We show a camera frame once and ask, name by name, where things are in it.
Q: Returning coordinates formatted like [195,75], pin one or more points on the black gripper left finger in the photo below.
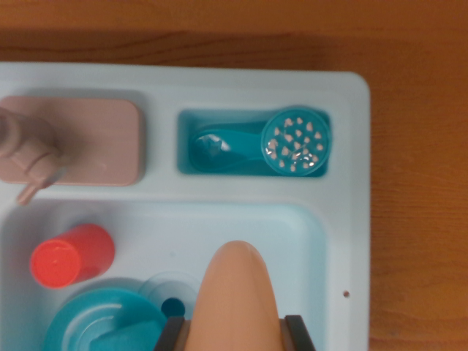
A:
[172,336]

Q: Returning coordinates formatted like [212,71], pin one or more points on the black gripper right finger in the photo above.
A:
[298,334]

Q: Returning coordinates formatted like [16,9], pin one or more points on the cream detergent bottle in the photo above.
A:
[235,292]

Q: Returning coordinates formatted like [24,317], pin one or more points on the light blue toy sink unit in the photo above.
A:
[219,204]

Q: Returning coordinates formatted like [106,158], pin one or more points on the teal toy mug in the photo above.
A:
[131,334]

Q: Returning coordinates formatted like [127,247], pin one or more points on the clear round drain plug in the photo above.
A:
[164,285]

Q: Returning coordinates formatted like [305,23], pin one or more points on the large teal toy plate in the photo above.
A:
[80,318]

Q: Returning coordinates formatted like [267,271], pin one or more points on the red toy cup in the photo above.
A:
[66,256]

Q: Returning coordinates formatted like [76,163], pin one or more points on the teal dish brush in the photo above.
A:
[296,140]

